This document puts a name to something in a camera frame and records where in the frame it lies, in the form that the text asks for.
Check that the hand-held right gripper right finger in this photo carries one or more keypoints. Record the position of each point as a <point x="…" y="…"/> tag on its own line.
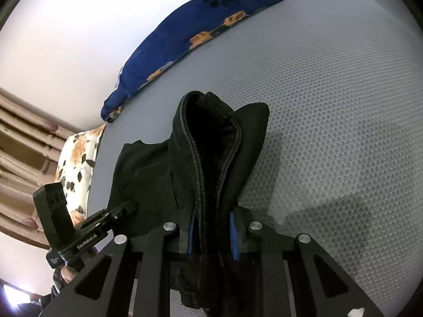
<point x="234" y="237"/>

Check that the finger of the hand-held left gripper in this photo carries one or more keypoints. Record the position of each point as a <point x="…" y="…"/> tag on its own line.
<point x="124" y="209"/>

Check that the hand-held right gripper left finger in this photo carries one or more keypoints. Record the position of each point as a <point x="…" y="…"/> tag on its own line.
<point x="158" y="254"/>

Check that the black pants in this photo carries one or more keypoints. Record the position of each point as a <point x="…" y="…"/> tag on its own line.
<point x="211" y="158"/>

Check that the person's left hand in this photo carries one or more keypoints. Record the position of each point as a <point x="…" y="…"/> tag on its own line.
<point x="67" y="272"/>

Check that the white floral pillow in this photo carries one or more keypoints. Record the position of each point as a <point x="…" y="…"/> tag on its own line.
<point x="79" y="158"/>

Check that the beige curtain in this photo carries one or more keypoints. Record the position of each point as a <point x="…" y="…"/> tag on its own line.
<point x="19" y="158"/>

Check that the grey mattress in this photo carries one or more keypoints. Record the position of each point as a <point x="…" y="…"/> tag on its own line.
<point x="330" y="105"/>

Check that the blue floral pillow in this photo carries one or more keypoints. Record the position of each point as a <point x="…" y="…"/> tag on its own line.
<point x="158" y="49"/>

